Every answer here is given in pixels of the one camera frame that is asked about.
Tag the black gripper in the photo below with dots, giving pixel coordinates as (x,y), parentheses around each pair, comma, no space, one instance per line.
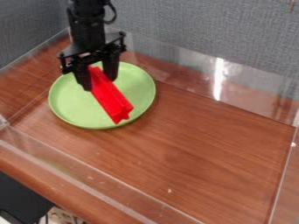
(91,45)

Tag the red plastic block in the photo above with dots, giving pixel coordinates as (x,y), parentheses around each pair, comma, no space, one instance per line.
(109,96)

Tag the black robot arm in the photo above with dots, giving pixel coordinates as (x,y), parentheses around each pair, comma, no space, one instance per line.
(94,4)

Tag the green round plate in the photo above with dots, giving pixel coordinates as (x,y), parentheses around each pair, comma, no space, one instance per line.
(77,107)

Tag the black box under table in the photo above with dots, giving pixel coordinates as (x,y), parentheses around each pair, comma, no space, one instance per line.
(21,201)

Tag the clear acrylic enclosure wall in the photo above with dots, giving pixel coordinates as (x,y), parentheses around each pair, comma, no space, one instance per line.
(209,158)

